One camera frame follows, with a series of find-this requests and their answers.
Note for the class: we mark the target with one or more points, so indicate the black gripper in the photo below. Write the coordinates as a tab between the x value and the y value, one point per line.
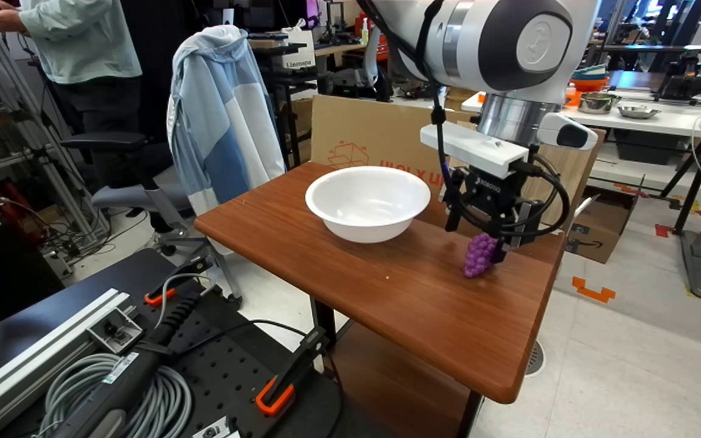
498	193

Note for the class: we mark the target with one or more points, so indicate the purple toy grape bunch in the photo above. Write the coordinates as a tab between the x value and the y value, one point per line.
480	255

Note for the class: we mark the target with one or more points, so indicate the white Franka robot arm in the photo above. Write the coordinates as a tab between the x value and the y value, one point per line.
498	44

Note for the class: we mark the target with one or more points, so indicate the white plastic bowl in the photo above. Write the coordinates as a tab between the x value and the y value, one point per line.
365	202

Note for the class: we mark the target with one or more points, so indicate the open cardboard box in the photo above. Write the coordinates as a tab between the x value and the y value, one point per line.
602	222

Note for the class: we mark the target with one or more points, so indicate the brown cardboard sheet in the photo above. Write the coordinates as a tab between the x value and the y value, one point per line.
365	135

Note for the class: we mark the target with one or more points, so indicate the dark metal bowl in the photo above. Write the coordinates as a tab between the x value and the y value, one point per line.
595	103

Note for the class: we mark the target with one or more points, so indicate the orange bowl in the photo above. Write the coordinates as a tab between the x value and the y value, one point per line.
591	80

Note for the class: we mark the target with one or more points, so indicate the shiny metal bowl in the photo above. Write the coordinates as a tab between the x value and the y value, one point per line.
636	110

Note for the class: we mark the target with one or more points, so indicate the black wooden table leg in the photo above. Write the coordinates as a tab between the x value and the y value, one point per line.
325	325

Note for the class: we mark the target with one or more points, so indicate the white background table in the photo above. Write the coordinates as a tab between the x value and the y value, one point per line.
668	123

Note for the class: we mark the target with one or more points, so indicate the blue and white jacket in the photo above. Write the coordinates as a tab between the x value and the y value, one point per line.
220	112

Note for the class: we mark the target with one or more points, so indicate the black office chair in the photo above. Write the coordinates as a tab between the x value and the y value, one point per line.
115	153

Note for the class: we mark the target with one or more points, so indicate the person in pale green shirt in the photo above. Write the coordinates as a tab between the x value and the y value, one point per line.
82	40

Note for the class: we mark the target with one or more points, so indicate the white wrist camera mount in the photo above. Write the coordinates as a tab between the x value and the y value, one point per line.
480	147

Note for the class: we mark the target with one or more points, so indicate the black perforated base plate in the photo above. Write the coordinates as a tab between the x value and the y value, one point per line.
220	365

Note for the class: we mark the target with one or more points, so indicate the metal tripod frame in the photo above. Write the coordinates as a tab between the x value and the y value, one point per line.
50	153

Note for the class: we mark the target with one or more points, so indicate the aluminium profile rail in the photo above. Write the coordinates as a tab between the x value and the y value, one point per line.
41	344

